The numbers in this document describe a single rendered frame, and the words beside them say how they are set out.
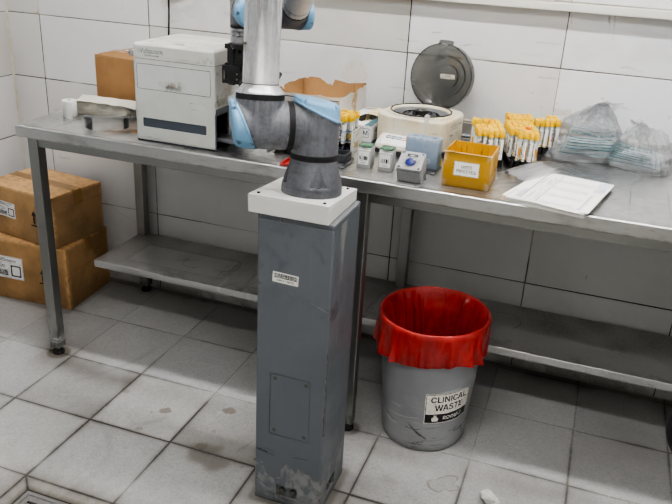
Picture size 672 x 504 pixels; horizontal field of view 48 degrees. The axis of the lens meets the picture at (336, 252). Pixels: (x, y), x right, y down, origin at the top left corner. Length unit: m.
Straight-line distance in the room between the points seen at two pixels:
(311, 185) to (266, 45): 0.34
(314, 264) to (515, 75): 1.14
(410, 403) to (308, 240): 0.77
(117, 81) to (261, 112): 1.21
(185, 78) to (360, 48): 0.72
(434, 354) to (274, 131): 0.86
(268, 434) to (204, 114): 0.96
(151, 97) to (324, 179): 0.79
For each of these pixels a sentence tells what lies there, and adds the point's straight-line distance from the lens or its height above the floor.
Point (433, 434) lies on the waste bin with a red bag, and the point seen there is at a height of 0.08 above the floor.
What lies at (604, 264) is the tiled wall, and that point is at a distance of 2.81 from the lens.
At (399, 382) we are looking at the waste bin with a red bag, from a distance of 2.36.
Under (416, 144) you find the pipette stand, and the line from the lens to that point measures 2.22.
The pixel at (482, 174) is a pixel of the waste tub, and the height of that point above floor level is 0.92.
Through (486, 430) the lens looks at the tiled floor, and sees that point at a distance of 2.64.
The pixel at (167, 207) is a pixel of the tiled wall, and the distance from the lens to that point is 3.29.
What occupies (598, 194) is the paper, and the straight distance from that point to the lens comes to 2.17.
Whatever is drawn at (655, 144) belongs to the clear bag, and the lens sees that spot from 2.51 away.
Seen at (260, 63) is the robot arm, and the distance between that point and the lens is 1.77.
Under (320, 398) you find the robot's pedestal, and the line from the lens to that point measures 2.00.
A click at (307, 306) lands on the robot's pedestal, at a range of 1.88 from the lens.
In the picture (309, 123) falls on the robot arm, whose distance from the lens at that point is 1.78.
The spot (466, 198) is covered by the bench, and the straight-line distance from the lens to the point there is 2.06.
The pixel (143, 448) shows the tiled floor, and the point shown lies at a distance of 2.49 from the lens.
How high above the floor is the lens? 1.51
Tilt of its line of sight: 23 degrees down
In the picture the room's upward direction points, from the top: 3 degrees clockwise
